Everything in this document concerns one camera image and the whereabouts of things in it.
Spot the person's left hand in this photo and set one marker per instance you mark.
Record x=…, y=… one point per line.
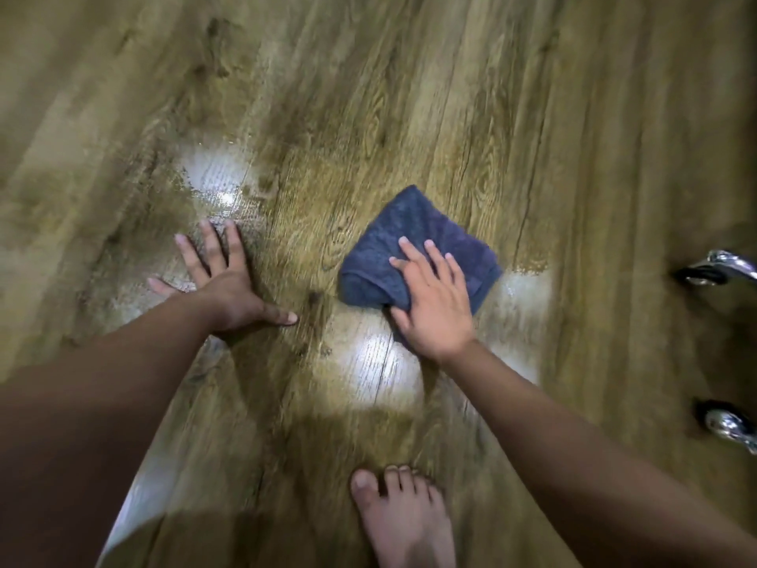
x=228, y=295

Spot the person's right hand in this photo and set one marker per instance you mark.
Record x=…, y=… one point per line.
x=439, y=316

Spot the person's right thumb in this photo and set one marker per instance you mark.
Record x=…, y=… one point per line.
x=400, y=320

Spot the person's left thumb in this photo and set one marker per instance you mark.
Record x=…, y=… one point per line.
x=278, y=315

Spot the person's left little finger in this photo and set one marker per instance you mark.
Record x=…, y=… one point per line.
x=165, y=286

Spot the person's right middle finger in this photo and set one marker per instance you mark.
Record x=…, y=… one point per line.
x=416, y=257

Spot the person's right little finger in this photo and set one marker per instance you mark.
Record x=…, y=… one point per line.
x=456, y=272

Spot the person's left middle finger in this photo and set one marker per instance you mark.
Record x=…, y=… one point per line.
x=213, y=248

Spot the dark blue terry cloth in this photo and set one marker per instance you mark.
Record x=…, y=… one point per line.
x=408, y=230

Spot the person's right forearm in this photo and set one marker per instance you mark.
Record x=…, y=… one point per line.
x=579, y=461

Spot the person's left forearm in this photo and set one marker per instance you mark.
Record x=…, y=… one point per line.
x=100, y=408

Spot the person's bare foot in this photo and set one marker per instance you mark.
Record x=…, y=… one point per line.
x=402, y=520

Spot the chrome chair leg with caster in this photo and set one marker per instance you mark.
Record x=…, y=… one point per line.
x=724, y=267
x=728, y=424

